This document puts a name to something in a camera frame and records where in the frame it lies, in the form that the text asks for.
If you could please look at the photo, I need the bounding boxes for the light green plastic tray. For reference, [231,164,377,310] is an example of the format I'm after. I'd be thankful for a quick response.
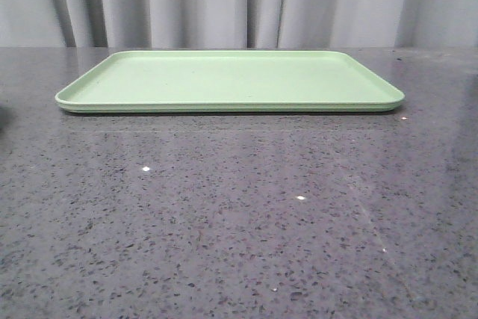
[55,50,405,114]

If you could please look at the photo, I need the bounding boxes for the grey pleated curtain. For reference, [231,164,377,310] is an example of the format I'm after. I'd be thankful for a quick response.
[1,0,477,49]

